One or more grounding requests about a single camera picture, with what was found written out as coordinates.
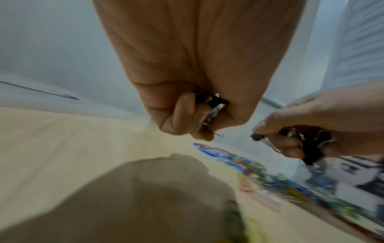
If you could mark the person's right hand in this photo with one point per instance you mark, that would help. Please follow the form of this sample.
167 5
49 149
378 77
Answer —
336 111

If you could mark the person's left hand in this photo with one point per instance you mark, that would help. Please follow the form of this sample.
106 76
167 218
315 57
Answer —
192 52

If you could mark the bunch of black binder clips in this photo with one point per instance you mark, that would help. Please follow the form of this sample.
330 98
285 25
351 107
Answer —
312 142

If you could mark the black binder clip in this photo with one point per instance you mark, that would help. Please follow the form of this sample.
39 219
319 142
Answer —
216 104

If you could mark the blue binder clip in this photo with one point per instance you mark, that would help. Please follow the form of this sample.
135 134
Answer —
260 138

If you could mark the black and white box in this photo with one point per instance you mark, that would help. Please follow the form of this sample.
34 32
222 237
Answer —
351 175

